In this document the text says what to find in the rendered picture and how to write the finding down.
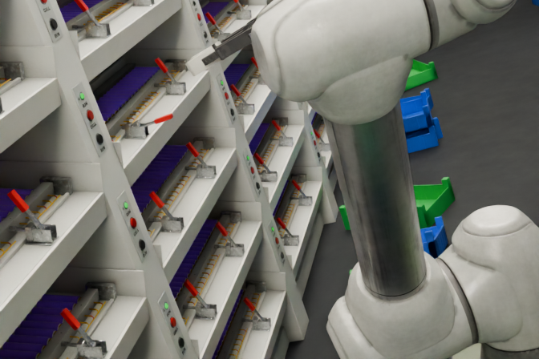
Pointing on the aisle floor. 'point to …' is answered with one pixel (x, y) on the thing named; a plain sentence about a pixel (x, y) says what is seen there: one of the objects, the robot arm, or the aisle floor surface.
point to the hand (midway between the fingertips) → (206, 58)
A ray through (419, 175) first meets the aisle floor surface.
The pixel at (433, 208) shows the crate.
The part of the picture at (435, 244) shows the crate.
